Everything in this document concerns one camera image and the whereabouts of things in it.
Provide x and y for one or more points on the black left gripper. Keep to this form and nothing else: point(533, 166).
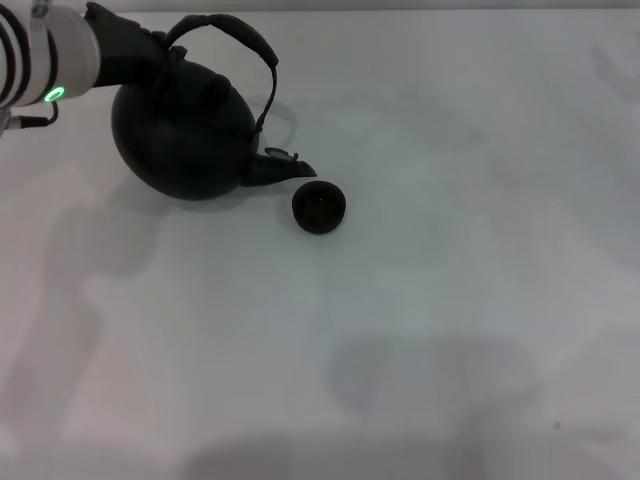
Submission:
point(127, 50)

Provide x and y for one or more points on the black round teapot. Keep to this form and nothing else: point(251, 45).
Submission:
point(185, 135)

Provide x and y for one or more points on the small black teacup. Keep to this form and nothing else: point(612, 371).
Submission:
point(318, 206)

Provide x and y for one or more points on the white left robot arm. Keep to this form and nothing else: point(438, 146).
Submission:
point(45, 55)

